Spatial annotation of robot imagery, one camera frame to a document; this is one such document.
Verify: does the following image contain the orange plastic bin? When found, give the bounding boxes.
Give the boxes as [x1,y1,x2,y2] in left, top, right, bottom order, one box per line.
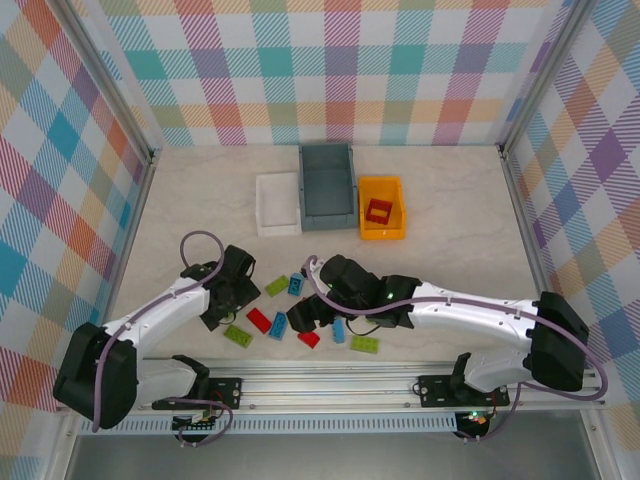
[357,174,407,242]

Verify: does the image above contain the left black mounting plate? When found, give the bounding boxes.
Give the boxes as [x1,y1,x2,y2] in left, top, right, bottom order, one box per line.
[151,377,244,412]

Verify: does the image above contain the black mounting plate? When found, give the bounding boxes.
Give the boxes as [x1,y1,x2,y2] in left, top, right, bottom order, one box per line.
[417,373,511,409]
[151,377,244,412]

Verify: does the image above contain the white plastic bin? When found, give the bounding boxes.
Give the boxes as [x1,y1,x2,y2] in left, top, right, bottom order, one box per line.
[254,172,303,238]

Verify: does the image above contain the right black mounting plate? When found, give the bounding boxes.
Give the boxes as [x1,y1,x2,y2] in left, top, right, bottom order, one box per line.
[417,373,511,409]

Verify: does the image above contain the grey plastic bin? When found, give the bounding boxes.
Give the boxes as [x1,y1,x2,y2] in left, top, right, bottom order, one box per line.
[298,143,360,234]

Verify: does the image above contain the left small circuit board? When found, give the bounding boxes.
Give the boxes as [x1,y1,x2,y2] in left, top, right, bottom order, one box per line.
[172,412,219,434]

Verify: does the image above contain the small circuit board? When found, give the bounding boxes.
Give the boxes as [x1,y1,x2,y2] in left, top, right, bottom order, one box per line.
[172,412,219,434]
[457,409,494,431]

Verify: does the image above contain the right small circuit board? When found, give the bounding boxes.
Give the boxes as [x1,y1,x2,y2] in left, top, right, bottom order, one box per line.
[457,409,494,431]

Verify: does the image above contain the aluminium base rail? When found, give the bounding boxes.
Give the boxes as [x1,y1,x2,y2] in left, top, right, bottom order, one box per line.
[59,363,609,414]

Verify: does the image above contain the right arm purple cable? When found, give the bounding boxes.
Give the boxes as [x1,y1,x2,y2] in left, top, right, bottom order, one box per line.
[304,254,609,444]

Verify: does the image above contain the red lego frame piece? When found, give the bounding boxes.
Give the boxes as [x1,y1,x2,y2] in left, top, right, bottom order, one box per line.
[364,198,396,224]

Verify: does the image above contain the white slotted cable duct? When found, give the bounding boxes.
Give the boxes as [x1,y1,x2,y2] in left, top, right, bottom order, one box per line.
[78,417,460,435]

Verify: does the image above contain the left aluminium side rail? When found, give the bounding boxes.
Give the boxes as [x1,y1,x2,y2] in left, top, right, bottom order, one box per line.
[99,154,159,326]

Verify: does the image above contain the aluminium side rail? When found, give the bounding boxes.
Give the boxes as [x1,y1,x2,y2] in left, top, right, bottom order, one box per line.
[499,144,556,301]
[99,154,159,326]

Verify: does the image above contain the right aluminium side rail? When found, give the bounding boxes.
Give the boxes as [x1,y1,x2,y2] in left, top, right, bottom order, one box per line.
[499,144,556,301]

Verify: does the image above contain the left aluminium frame post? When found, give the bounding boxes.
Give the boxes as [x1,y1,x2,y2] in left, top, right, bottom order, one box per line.
[52,0,161,166]

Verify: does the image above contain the aluminium frame post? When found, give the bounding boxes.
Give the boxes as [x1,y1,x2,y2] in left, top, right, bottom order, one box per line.
[52,0,161,166]
[497,0,591,156]

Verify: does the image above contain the right aluminium frame post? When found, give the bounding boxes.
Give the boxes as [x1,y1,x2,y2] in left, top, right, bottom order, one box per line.
[497,0,591,156]

